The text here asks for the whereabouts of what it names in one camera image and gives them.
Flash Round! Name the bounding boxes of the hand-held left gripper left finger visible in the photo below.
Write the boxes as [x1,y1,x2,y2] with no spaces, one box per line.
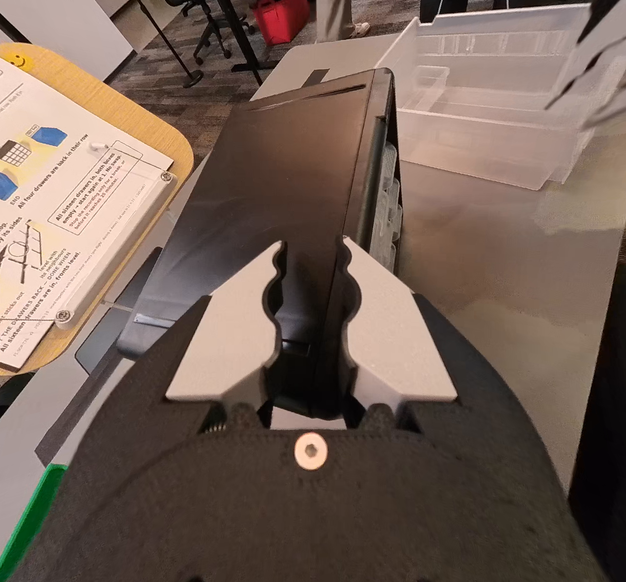
[165,241,289,404]

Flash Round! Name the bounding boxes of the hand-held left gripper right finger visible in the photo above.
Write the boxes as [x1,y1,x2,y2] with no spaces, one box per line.
[339,237,459,404]

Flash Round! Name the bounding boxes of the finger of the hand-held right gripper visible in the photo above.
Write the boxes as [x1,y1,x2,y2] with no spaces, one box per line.
[567,0,626,84]
[545,56,626,129]

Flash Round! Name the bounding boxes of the clear plastic bin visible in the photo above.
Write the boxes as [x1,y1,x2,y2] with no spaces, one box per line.
[379,2,626,191]

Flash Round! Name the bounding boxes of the rows of small clear drawers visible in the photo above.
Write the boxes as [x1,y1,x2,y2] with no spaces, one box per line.
[369,139,405,275]

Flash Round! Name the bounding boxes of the black drawer cabinet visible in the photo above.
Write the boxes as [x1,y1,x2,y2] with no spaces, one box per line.
[116,67,406,419]

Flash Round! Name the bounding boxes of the green plastic bin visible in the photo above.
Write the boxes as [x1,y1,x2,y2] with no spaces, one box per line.
[0,464,69,582]

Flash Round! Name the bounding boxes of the white stand ledge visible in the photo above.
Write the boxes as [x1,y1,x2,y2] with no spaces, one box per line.
[55,171,178,332]

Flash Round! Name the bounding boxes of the printed instruction sheet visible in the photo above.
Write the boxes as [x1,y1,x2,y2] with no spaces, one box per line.
[0,56,175,371]

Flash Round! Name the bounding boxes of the thin black pole stand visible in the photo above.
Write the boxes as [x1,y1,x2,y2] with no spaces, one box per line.
[105,0,204,88]

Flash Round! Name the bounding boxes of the black table leg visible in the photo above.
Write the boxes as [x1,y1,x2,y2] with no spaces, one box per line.
[196,0,279,85]

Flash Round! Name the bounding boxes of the red bag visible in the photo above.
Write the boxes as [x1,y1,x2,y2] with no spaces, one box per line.
[252,0,311,46]

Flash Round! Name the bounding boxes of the white partition panel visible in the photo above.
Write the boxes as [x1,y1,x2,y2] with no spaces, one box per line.
[0,0,135,81]

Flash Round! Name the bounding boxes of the wire page holder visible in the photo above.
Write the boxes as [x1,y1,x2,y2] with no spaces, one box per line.
[89,141,174,183]

